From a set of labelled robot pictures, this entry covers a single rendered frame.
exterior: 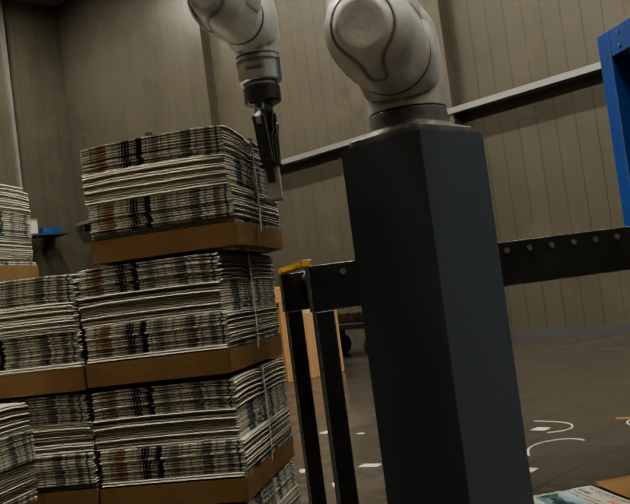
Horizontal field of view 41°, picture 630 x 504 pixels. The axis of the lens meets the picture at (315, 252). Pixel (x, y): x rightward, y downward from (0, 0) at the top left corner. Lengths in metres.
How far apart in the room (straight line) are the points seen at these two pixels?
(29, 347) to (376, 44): 0.86
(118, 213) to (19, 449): 0.47
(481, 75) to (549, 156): 1.15
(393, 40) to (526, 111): 7.13
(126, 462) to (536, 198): 7.09
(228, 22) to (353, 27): 0.28
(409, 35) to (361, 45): 0.09
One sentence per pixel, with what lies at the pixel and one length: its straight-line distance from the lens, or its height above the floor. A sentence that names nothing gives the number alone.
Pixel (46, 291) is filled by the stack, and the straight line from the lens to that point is 1.69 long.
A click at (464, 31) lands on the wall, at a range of 9.02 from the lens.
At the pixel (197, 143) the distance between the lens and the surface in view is 1.57.
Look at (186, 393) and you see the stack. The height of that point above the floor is 0.58.
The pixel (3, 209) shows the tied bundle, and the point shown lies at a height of 1.01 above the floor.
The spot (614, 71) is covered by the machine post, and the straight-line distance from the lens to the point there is 3.34.
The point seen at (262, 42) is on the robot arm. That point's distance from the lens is 1.71.
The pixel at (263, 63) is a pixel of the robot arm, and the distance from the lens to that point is 1.71.
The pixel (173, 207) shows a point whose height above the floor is 0.92.
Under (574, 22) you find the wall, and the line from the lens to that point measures 8.36.
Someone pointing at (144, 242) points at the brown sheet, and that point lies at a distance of 1.58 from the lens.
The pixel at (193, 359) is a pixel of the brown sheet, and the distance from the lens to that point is 1.55.
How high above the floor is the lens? 0.73
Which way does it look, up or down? 3 degrees up
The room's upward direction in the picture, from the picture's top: 7 degrees counter-clockwise
